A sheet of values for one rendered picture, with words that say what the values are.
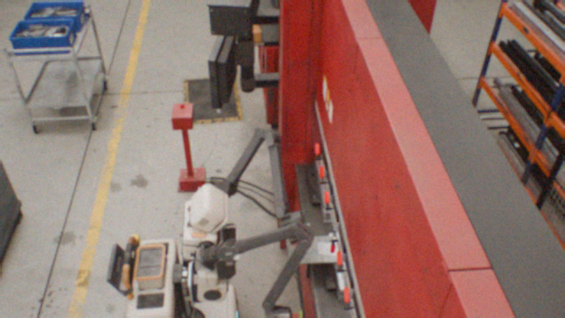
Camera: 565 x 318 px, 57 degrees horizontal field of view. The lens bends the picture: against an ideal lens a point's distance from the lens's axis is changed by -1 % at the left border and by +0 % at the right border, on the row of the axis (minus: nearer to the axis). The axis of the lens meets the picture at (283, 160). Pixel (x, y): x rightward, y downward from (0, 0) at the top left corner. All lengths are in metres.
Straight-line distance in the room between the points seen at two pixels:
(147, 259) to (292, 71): 1.35
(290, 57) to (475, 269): 2.11
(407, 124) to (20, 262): 3.53
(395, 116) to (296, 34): 1.53
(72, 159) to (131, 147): 0.54
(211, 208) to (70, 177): 2.71
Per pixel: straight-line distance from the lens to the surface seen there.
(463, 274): 1.20
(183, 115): 4.21
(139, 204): 4.66
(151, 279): 2.95
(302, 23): 3.00
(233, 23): 3.15
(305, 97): 3.25
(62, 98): 5.58
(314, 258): 2.84
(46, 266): 4.43
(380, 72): 1.79
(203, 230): 2.66
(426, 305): 1.42
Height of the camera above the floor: 3.20
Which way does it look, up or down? 40 degrees down
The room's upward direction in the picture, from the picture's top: 1 degrees clockwise
